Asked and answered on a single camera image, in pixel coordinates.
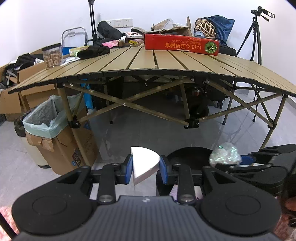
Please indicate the person's right hand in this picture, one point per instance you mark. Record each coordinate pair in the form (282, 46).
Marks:
(288, 206)

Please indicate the clear jar with snacks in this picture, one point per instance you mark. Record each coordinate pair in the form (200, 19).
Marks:
(52, 55)

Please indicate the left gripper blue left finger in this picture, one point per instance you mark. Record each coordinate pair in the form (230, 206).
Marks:
(127, 168)

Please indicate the black drawstring bag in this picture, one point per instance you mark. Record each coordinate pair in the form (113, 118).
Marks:
(108, 31)

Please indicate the black cloth on table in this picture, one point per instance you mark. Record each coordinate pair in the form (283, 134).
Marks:
(93, 51)

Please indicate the white wall socket strip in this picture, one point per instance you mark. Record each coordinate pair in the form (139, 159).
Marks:
(121, 23)

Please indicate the red cardboard fruit box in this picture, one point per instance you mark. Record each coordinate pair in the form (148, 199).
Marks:
(181, 43)

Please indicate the dark blue velvet bag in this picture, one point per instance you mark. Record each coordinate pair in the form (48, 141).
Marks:
(223, 27)

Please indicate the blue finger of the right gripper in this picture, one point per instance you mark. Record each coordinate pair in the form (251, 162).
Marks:
(247, 160)

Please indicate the woven rattan ball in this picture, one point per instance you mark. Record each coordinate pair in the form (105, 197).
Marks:
(205, 27)

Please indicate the iridescent wrapper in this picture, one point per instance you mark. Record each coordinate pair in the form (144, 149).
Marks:
(225, 153)

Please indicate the olive folding slat table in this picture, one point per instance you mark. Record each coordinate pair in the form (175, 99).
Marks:
(252, 86)

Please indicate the brown cardboard box open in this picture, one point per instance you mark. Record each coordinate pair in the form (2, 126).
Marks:
(169, 27)

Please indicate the folding step stool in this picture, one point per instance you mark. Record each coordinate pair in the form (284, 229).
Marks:
(72, 38)

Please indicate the cardboard bin with green liner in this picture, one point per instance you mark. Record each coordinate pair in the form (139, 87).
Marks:
(46, 127)

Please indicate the black round trash bin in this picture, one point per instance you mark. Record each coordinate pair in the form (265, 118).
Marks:
(187, 164)

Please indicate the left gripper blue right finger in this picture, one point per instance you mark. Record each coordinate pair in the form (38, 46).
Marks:
(165, 169)

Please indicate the black trolley handle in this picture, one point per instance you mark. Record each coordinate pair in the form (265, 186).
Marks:
(92, 19)

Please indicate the yellow small carton box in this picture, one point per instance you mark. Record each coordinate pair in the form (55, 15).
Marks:
(74, 51)

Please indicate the black camera tripod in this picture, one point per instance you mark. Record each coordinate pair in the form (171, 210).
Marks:
(254, 29)

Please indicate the black suitcase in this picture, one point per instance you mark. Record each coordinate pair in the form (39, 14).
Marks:
(227, 50)

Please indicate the blue water bottle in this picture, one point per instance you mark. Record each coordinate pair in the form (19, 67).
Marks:
(199, 34)

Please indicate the white foam wedge piece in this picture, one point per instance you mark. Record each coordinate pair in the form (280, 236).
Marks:
(145, 163)

